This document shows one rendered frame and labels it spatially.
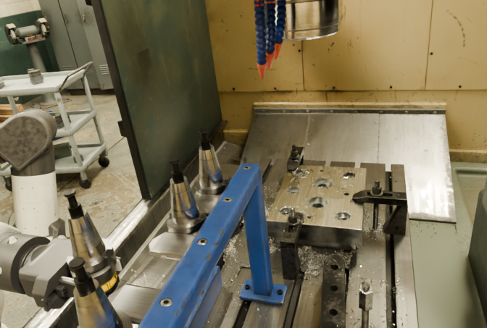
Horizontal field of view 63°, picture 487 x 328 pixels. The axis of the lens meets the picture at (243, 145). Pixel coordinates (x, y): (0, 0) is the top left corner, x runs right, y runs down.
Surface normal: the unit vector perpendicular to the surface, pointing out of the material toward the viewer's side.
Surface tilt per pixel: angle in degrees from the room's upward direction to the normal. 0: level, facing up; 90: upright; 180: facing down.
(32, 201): 75
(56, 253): 0
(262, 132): 24
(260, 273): 90
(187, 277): 0
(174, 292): 0
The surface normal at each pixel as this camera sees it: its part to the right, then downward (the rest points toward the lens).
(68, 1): -0.26, 0.44
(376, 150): -0.22, -0.64
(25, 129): 0.35, 0.15
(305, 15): -0.04, 0.44
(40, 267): -0.11, -0.89
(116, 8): 0.95, 0.04
